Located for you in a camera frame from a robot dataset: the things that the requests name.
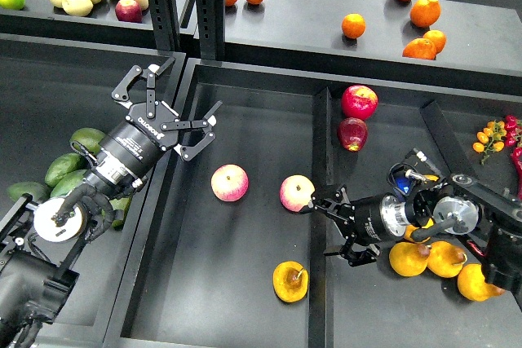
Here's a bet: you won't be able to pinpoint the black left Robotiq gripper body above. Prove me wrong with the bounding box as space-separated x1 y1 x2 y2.
97 101 179 179

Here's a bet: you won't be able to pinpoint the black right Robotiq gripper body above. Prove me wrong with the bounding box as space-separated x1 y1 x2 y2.
327 194 398 245

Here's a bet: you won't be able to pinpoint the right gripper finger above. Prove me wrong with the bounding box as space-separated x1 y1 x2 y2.
298 185 353 226
323 237 381 267

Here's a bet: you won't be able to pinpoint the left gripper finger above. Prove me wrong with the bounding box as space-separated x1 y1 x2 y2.
161 101 223 161
111 57 175 118

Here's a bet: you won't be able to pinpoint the green avocado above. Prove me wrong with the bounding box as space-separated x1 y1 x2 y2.
69 127 106 155
44 152 86 187

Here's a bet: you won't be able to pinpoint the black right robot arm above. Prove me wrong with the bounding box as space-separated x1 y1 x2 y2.
299 149 521 294

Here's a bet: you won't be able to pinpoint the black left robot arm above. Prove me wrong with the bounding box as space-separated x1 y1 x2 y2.
1 64 216 347

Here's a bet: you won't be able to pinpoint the yellow pear upper pile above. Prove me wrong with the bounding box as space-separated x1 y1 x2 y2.
427 240 467 278

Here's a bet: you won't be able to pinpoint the pink apple right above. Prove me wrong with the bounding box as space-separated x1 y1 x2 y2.
279 174 315 213

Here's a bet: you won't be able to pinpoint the pink apple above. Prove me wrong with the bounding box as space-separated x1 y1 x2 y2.
279 174 315 213
210 164 249 202

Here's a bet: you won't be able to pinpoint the pink apple left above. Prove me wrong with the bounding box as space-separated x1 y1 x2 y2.
210 164 249 202

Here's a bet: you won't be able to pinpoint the black left tray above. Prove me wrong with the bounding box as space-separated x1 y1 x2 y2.
1 34 186 347

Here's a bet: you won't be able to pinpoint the black tray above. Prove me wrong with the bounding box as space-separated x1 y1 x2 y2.
1 34 186 347
104 59 521 347

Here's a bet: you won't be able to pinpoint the dark red apple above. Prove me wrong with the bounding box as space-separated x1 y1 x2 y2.
337 117 368 152

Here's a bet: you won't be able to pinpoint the red apple on shelf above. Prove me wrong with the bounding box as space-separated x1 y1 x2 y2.
115 0 143 23

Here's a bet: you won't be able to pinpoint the bright red apple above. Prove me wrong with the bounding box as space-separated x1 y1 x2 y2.
341 85 378 121

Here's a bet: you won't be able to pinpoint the black centre tray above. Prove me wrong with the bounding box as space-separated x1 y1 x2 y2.
104 59 521 347

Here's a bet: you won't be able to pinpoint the orange cherry tomato bunch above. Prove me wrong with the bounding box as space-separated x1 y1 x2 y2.
472 121 507 165

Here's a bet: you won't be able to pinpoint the red chili peppers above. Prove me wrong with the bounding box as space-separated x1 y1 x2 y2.
505 115 522 200

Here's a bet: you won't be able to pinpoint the orange on shelf front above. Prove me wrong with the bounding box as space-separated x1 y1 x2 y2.
402 37 436 60

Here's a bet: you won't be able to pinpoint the orange on shelf middle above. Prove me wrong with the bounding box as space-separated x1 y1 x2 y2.
341 13 366 39

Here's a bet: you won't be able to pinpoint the orange on shelf right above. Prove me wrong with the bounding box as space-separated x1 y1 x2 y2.
422 29 447 54

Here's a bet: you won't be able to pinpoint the large orange on shelf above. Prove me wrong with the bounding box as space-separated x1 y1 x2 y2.
409 0 441 28

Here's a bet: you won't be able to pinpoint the black shelf post left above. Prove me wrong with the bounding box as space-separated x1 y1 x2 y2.
148 0 180 51

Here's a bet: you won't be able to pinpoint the black shelf post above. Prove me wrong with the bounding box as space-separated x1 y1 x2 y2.
195 0 225 60
148 0 180 51

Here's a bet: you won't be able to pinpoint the black shelf post right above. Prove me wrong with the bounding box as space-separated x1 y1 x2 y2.
195 0 225 60

